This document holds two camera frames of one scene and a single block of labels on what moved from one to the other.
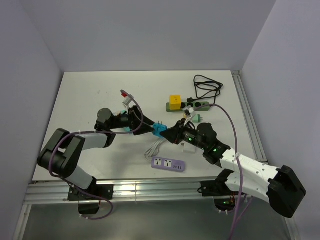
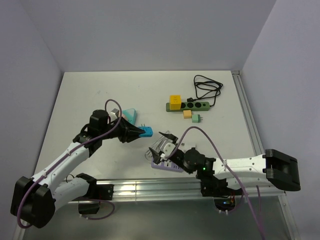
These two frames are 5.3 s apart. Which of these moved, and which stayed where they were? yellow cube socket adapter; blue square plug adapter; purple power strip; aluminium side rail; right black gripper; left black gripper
Moved: blue square plug adapter; left black gripper; right black gripper
Stayed: purple power strip; aluminium side rail; yellow cube socket adapter
